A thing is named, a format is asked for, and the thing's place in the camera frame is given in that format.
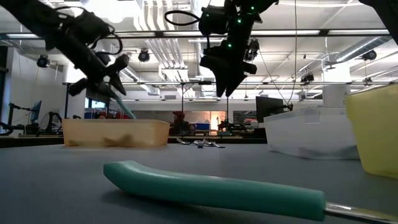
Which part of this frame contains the black computer monitor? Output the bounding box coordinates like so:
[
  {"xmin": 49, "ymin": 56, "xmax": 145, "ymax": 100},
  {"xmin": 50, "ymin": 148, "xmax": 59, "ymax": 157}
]
[{"xmin": 256, "ymin": 96, "xmax": 285, "ymax": 124}]

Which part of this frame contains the silver ventilation duct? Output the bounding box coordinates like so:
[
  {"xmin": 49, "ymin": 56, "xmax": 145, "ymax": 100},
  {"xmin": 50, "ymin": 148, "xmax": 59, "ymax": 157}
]
[{"xmin": 190, "ymin": 0, "xmax": 218, "ymax": 98}]

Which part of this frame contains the black ceiling spotlight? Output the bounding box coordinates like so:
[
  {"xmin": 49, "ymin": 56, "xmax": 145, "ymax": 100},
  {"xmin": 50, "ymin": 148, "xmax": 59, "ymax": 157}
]
[
  {"xmin": 300, "ymin": 73, "xmax": 315, "ymax": 85},
  {"xmin": 36, "ymin": 54, "xmax": 50, "ymax": 68},
  {"xmin": 362, "ymin": 49, "xmax": 378, "ymax": 62},
  {"xmin": 137, "ymin": 49, "xmax": 151, "ymax": 63},
  {"xmin": 245, "ymin": 39, "xmax": 261, "ymax": 62}
]

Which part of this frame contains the white translucent plastic bin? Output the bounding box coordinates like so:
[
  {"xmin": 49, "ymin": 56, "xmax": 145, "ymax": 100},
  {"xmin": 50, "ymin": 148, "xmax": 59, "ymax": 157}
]
[{"xmin": 263, "ymin": 107, "xmax": 361, "ymax": 161}]

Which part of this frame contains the black right arm cable loop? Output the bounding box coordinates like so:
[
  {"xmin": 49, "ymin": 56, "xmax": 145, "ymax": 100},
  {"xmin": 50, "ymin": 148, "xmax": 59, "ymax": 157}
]
[{"xmin": 164, "ymin": 10, "xmax": 203, "ymax": 27}]

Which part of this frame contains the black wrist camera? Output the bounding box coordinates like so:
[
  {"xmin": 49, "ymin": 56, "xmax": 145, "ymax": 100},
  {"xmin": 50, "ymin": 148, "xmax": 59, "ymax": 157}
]
[
  {"xmin": 198, "ymin": 6, "xmax": 229, "ymax": 35},
  {"xmin": 73, "ymin": 11, "xmax": 114, "ymax": 43}
]

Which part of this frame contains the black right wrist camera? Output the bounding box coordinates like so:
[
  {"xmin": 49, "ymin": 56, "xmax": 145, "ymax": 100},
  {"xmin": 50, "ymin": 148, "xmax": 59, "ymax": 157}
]
[{"xmin": 198, "ymin": 6, "xmax": 229, "ymax": 35}]

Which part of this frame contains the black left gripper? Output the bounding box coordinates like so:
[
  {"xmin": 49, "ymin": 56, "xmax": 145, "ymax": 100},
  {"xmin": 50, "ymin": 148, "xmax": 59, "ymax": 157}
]
[{"xmin": 54, "ymin": 29, "xmax": 131, "ymax": 100}]

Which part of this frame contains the green-handled metal utensil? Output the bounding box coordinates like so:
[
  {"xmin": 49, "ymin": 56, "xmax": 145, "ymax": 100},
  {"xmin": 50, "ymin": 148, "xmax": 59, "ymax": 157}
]
[
  {"xmin": 115, "ymin": 95, "xmax": 137, "ymax": 121},
  {"xmin": 103, "ymin": 160, "xmax": 398, "ymax": 223}
]

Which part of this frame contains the orange translucent plastic bin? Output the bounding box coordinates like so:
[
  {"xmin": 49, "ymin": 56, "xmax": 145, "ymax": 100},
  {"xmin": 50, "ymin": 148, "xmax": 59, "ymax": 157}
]
[{"xmin": 61, "ymin": 118, "xmax": 171, "ymax": 148}]

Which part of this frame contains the black overhead frame beam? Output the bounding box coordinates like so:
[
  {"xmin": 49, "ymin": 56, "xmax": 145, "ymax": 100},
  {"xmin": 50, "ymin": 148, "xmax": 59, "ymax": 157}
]
[{"xmin": 0, "ymin": 29, "xmax": 398, "ymax": 39}]

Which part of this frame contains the white column with sign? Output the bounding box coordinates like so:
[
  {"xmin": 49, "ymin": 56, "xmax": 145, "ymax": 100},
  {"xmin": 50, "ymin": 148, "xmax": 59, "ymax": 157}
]
[{"xmin": 322, "ymin": 85, "xmax": 353, "ymax": 109}]

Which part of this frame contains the yellow plastic bin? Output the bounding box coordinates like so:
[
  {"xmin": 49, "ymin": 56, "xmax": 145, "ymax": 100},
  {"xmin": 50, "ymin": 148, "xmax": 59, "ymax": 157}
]
[{"xmin": 345, "ymin": 83, "xmax": 398, "ymax": 180}]

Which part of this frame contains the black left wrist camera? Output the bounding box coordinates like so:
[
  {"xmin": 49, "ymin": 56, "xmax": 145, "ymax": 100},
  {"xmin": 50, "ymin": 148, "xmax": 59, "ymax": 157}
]
[{"xmin": 73, "ymin": 11, "xmax": 114, "ymax": 43}]

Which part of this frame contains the slanted silver ceiling duct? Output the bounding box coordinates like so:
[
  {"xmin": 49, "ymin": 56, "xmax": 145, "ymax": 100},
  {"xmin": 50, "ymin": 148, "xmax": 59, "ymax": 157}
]
[{"xmin": 335, "ymin": 36, "xmax": 392, "ymax": 63}]

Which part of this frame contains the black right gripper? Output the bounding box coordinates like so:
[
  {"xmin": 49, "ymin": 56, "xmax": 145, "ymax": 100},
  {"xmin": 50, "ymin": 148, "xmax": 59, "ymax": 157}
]
[{"xmin": 200, "ymin": 37, "xmax": 258, "ymax": 98}]

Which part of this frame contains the thin black metal frame stand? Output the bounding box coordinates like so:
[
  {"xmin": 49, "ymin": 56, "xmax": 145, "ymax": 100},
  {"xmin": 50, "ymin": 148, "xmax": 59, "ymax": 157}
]
[{"xmin": 62, "ymin": 80, "xmax": 398, "ymax": 122}]

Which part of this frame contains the background monitor blue screen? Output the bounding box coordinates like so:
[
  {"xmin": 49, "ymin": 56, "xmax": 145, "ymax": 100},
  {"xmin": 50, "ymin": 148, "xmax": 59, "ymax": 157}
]
[{"xmin": 30, "ymin": 100, "xmax": 43, "ymax": 124}]

